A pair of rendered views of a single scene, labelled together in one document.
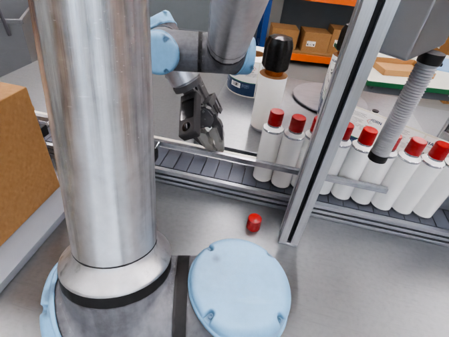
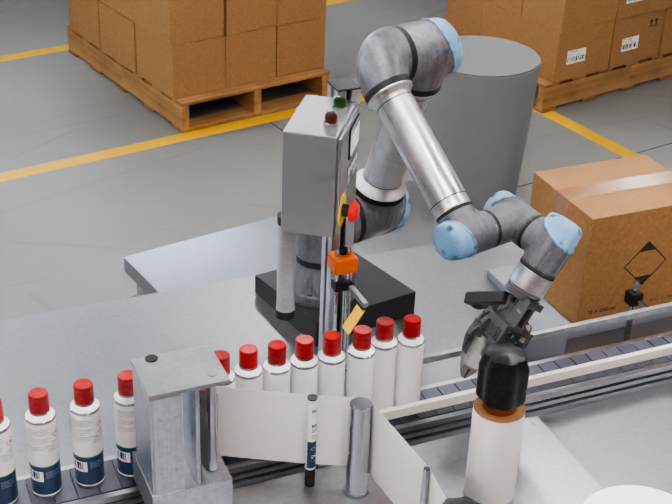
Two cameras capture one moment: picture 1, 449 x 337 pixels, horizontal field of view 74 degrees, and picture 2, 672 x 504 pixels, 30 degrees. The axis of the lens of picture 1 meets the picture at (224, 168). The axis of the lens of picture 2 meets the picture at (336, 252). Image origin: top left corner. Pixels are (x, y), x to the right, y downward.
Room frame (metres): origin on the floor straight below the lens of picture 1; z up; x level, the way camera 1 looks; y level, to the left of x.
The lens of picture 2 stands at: (2.22, -1.26, 2.32)
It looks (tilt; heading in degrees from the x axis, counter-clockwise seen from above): 29 degrees down; 148
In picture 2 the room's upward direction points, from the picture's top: 2 degrees clockwise
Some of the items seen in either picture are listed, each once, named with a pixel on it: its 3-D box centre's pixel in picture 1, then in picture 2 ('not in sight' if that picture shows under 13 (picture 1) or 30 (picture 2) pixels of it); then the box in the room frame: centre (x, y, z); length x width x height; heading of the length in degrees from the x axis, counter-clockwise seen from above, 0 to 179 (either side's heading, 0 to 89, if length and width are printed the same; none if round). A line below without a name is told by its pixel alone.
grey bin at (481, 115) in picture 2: not in sight; (474, 128); (-1.45, 1.63, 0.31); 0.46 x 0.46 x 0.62
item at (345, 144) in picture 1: (332, 159); (330, 381); (0.61, -0.27, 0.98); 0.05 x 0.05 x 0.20
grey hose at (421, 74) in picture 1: (401, 111); (286, 266); (0.50, -0.30, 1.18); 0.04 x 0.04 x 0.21
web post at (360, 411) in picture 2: not in sight; (358, 447); (0.79, -0.31, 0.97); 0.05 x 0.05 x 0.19
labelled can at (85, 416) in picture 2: not in sight; (86, 432); (0.55, -0.71, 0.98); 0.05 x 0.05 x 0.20
